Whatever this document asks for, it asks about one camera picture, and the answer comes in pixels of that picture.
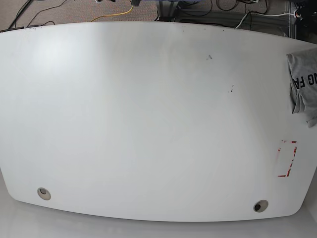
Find yellow cable on floor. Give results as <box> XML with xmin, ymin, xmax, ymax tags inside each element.
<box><xmin>90</xmin><ymin>4</ymin><xmax>136</xmax><ymax>23</ymax></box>

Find aluminium frame stand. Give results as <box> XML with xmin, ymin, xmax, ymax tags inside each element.
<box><xmin>156</xmin><ymin>0</ymin><xmax>196</xmax><ymax>22</ymax></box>

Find right table grommet hole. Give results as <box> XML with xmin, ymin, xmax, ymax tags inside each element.
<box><xmin>253</xmin><ymin>200</ymin><xmax>268</xmax><ymax>213</ymax></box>

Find left table grommet hole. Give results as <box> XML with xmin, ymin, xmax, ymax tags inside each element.
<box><xmin>37</xmin><ymin>187</ymin><xmax>51</xmax><ymax>201</ymax></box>

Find white cable on floor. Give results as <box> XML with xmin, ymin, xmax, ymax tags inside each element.
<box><xmin>234</xmin><ymin>10</ymin><xmax>297</xmax><ymax>29</ymax></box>

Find table grommet hole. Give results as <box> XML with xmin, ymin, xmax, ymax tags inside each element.
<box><xmin>253</xmin><ymin>200</ymin><xmax>268</xmax><ymax>213</ymax></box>
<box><xmin>37</xmin><ymin>187</ymin><xmax>51</xmax><ymax>201</ymax></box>

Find red tape rectangle marking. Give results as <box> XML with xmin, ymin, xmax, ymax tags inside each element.
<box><xmin>274</xmin><ymin>140</ymin><xmax>298</xmax><ymax>178</ymax></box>

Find grey t-shirt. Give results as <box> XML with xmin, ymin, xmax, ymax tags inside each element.
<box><xmin>287</xmin><ymin>48</ymin><xmax>317</xmax><ymax>128</ymax></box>

